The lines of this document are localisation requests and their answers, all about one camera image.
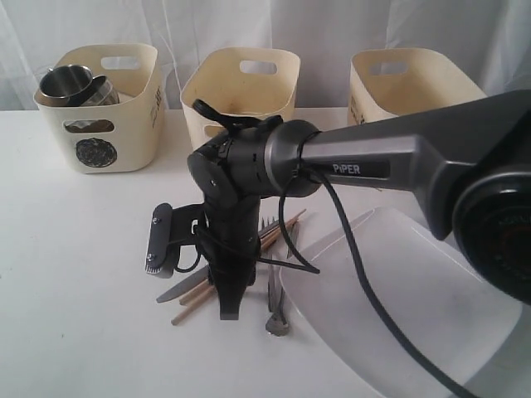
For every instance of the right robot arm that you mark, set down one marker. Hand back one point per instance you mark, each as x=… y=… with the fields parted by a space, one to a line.
x=467 y=165

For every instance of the steel fork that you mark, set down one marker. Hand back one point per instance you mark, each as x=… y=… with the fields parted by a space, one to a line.
x=275 y=292

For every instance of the cream bin with circle mark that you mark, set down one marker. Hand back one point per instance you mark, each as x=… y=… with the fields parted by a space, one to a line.
x=138 y=117

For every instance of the steel knife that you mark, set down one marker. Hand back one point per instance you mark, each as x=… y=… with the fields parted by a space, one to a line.
x=184 y=286

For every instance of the white square plate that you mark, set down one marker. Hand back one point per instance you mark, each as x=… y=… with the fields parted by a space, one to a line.
x=442 y=305

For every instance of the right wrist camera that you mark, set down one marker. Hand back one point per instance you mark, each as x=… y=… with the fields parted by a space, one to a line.
x=170 y=230

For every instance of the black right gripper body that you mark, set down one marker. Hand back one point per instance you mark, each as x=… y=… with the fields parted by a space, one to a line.
x=233 y=233

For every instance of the steel mug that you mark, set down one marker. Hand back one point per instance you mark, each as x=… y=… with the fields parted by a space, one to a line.
x=100 y=92
x=62 y=83

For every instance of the steel spoon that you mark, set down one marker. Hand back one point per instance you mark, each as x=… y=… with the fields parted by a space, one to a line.
x=278 y=327

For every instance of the white curtain backdrop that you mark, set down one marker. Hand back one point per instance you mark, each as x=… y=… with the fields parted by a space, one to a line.
x=488 y=40

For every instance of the cream bin with square mark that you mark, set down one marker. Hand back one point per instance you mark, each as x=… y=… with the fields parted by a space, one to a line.
x=393 y=82

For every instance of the steel bowl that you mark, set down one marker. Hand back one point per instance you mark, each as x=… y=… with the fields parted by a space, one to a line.
x=89 y=126

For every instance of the cream bin with triangle mark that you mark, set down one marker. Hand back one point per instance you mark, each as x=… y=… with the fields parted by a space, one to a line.
x=241 y=81

